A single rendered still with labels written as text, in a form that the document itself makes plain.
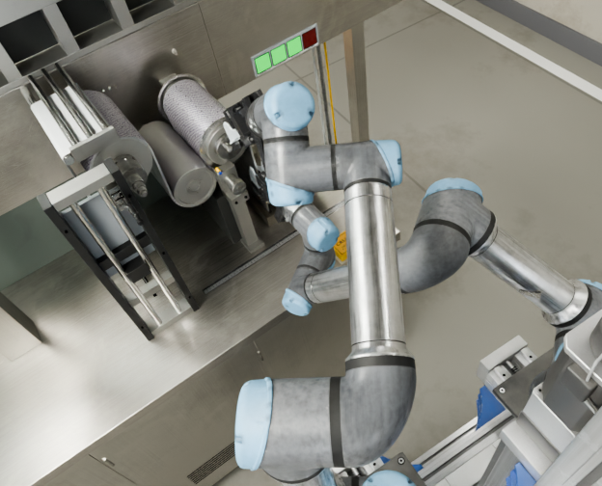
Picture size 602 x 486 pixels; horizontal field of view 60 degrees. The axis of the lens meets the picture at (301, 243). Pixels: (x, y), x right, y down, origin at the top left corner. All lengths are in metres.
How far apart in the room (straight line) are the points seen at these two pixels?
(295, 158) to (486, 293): 1.79
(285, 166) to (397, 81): 2.80
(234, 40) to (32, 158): 0.65
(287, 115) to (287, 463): 0.49
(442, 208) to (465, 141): 2.11
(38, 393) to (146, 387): 0.29
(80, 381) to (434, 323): 1.50
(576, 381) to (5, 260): 1.52
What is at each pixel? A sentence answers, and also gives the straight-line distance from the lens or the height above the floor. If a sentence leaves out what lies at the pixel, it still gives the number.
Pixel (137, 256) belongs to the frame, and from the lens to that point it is 1.30.
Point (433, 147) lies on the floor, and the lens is 3.12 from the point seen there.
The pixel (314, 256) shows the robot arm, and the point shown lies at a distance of 1.32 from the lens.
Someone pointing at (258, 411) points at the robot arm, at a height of 1.46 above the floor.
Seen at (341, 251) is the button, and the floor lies 0.92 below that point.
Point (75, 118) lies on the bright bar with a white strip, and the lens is 1.26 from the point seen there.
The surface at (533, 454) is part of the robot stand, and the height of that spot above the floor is 1.25.
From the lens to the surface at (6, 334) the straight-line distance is 1.58.
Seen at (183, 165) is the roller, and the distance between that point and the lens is 1.36.
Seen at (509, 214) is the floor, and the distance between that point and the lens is 2.81.
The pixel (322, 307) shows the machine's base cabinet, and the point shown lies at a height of 0.75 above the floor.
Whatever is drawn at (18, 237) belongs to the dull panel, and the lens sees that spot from 1.72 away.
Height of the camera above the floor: 2.11
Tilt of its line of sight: 52 degrees down
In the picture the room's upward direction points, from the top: 13 degrees counter-clockwise
